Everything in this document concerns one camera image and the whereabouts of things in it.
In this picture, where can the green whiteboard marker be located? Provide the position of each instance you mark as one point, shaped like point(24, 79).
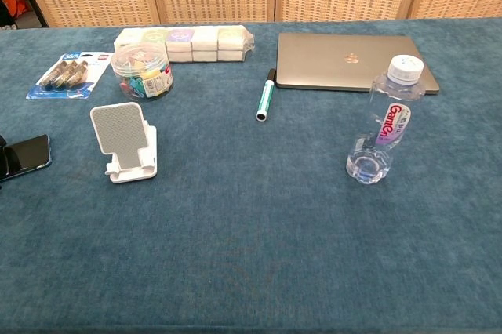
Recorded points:
point(267, 93)

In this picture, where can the clear jar of binder clips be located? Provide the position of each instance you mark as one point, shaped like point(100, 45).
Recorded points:
point(143, 75)

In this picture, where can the blue velvet tablecloth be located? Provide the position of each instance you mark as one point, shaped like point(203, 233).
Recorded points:
point(251, 232)

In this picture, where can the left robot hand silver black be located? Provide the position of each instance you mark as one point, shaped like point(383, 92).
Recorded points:
point(2, 140)

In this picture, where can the orange object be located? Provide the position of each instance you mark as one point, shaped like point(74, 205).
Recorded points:
point(9, 2)

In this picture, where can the clear plastic water bottle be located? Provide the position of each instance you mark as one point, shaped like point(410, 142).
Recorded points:
point(386, 122)

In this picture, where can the black smartphone blue edge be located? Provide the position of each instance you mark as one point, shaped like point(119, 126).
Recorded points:
point(27, 153)

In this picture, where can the grey closed laptop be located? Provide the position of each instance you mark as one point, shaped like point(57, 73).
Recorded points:
point(345, 61)

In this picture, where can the blue blister pack of clips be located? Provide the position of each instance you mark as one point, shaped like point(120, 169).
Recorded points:
point(66, 75)

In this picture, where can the white phone stand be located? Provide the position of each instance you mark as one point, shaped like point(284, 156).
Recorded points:
point(121, 130)

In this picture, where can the wrapped bundle of tissue packs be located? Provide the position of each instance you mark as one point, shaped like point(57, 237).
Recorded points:
point(204, 44)

